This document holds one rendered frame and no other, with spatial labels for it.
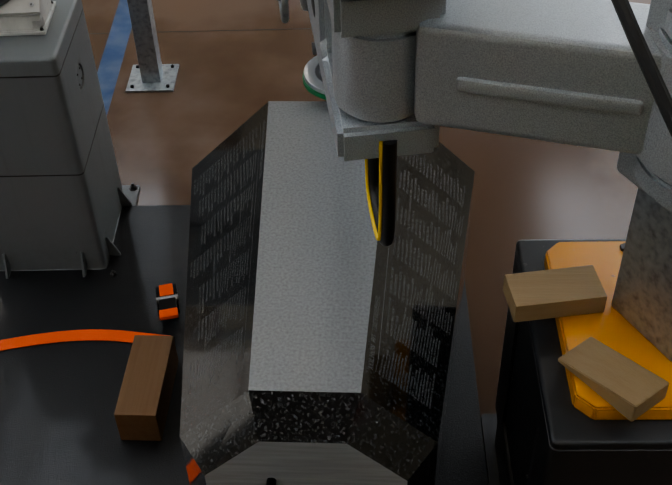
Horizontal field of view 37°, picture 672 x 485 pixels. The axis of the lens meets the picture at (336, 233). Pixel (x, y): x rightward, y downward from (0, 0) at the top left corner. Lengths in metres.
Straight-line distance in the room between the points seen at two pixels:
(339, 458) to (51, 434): 1.25
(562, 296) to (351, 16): 0.80
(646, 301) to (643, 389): 0.20
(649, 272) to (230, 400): 0.88
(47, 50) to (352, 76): 1.35
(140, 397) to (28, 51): 1.04
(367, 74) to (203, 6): 3.06
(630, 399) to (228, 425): 0.79
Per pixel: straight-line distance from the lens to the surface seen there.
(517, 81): 1.85
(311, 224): 2.38
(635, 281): 2.20
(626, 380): 2.12
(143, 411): 2.94
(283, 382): 2.05
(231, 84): 4.34
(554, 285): 2.25
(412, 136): 1.98
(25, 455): 3.09
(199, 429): 2.15
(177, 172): 3.90
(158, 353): 3.07
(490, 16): 1.86
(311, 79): 2.75
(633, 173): 2.01
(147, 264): 3.52
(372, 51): 1.87
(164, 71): 4.46
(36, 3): 3.12
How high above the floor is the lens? 2.41
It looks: 42 degrees down
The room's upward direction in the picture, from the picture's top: 2 degrees counter-clockwise
